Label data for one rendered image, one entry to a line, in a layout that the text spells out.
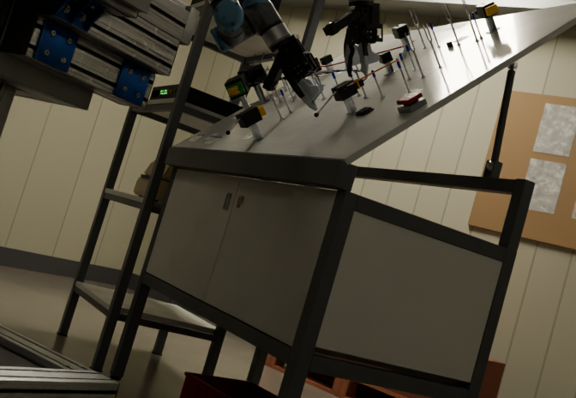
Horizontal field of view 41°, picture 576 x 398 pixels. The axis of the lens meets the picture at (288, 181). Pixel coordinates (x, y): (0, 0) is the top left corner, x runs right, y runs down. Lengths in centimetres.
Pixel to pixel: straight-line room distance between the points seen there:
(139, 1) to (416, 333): 108
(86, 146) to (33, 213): 60
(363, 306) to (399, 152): 321
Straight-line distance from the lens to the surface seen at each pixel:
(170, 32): 188
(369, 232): 193
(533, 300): 463
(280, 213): 212
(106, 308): 304
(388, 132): 194
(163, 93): 324
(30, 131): 539
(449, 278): 211
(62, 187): 563
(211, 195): 255
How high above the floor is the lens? 62
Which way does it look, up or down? 5 degrees up
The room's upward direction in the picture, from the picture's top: 17 degrees clockwise
